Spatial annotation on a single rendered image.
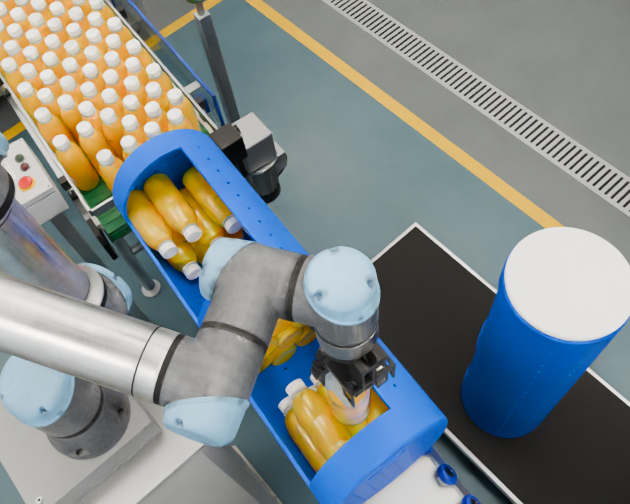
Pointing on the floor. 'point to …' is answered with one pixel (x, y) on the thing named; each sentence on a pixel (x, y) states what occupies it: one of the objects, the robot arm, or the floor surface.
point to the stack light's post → (217, 65)
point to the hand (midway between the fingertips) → (345, 372)
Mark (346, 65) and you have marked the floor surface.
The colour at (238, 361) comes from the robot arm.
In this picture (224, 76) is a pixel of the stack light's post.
